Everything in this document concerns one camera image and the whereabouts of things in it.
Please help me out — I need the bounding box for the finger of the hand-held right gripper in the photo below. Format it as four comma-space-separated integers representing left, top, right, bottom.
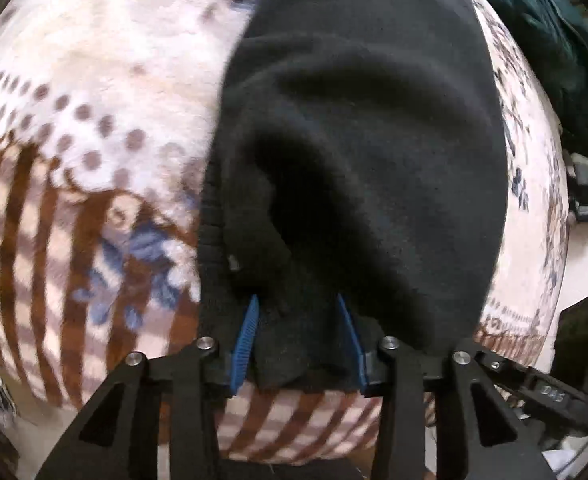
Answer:
474, 347, 588, 433

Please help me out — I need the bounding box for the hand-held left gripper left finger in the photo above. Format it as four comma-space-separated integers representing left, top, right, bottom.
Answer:
36, 294, 262, 480

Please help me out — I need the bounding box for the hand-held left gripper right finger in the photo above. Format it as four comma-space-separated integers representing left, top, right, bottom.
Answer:
335, 292, 557, 480

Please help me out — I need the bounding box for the dark striped sweater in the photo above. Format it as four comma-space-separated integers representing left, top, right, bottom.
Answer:
196, 0, 510, 393

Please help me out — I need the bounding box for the floral plaid-edged blanket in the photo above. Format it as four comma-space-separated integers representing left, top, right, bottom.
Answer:
0, 0, 572, 461

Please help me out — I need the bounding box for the dark green garment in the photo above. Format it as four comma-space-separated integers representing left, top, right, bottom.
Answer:
456, 0, 588, 158

